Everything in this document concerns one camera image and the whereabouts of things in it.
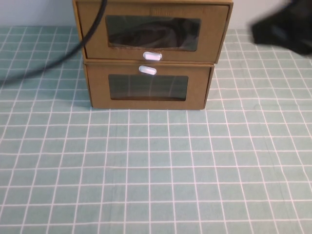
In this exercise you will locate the cardboard shoe box with shoe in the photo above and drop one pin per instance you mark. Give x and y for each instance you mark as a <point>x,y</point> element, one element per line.
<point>92,36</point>

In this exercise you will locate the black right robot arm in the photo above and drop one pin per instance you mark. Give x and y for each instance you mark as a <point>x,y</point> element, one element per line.
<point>287,26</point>

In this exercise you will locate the empty cardboard shoe box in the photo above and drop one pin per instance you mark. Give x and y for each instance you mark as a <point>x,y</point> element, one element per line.
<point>97,92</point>

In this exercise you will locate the green checked tablecloth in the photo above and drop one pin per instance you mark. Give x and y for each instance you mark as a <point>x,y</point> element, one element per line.
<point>156,170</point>

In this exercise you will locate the white plastic box latch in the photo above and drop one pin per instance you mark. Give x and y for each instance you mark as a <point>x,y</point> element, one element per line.
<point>147,70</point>
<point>152,56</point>

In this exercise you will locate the dark shoe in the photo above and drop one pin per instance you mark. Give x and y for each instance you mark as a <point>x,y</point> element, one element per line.
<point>151,36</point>

